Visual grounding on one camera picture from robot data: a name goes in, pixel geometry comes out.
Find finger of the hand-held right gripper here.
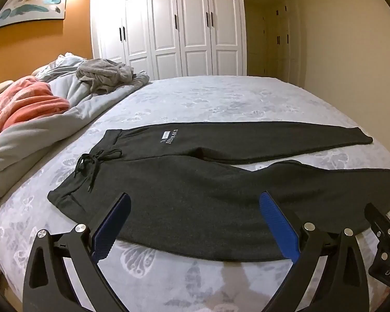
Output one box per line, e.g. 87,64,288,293
364,202,390,251

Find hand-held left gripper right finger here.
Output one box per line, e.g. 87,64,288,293
258,191,370,312

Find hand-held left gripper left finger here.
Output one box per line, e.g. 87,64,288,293
22,192,132,312

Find dark grey pants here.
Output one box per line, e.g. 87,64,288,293
47,122,390,263

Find light grey duvet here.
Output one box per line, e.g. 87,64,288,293
0,52,151,209

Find bed with floral grey sheet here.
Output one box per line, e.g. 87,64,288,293
0,75,390,312

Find grey fleece garment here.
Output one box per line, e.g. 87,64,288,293
76,58,138,95

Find pink fleece blanket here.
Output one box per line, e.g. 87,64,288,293
0,75,71,145

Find beige closet doors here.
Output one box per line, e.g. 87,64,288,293
246,2,300,83

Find white wardrobe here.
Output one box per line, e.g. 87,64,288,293
90,0,248,81

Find framed feather wall picture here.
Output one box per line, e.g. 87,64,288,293
0,0,67,32

